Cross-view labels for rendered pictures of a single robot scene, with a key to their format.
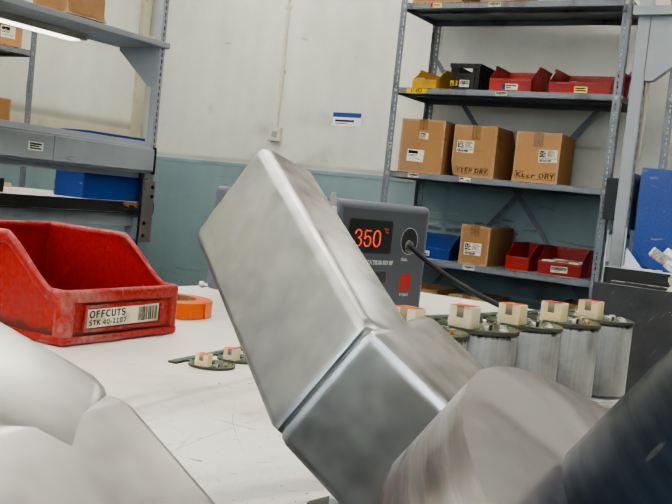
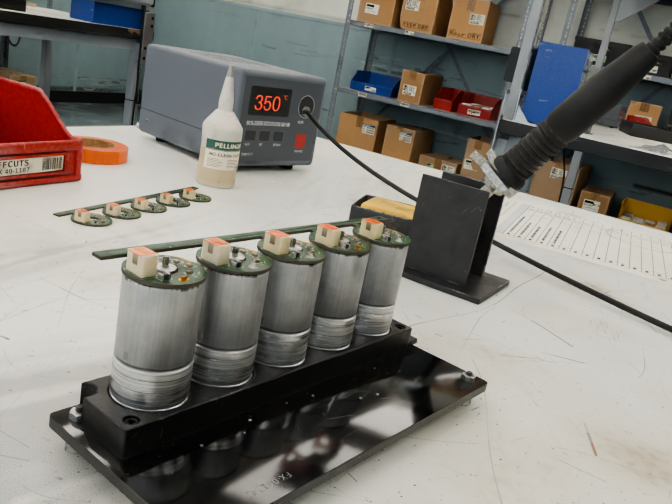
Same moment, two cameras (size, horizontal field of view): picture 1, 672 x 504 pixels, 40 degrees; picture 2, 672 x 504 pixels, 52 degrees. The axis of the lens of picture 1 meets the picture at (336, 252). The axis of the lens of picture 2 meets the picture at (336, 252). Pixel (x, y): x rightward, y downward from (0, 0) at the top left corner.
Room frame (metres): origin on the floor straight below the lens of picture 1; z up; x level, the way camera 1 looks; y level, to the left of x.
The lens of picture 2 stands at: (0.06, -0.06, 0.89)
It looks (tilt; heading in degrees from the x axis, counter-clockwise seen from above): 17 degrees down; 355
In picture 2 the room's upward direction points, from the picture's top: 11 degrees clockwise
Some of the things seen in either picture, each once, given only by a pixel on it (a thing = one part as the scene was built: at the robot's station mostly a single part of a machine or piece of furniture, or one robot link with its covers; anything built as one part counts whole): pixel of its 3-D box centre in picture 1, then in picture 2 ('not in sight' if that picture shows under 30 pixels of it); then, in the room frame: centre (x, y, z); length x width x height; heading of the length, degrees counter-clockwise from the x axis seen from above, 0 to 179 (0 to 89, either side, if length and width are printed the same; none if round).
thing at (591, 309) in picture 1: (591, 309); (372, 228); (0.34, -0.10, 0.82); 0.01 x 0.01 x 0.01; 49
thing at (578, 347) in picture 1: (556, 388); (328, 298); (0.32, -0.08, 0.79); 0.02 x 0.02 x 0.05
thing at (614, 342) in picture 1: (592, 381); (370, 288); (0.34, -0.10, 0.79); 0.02 x 0.02 x 0.05
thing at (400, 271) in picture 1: (316, 251); (230, 108); (0.79, 0.02, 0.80); 0.15 x 0.12 x 0.10; 47
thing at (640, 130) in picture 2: not in sight; (647, 131); (2.68, -1.34, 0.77); 0.24 x 0.16 x 0.04; 167
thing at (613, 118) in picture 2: not in sight; (603, 113); (2.97, -1.27, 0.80); 0.15 x 0.12 x 0.10; 53
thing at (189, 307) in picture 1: (171, 304); (92, 149); (0.67, 0.12, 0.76); 0.06 x 0.06 x 0.01
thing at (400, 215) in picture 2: not in sight; (400, 216); (0.62, -0.15, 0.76); 0.07 x 0.05 x 0.02; 74
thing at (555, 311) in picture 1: (555, 311); (329, 235); (0.32, -0.08, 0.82); 0.01 x 0.01 x 0.01; 49
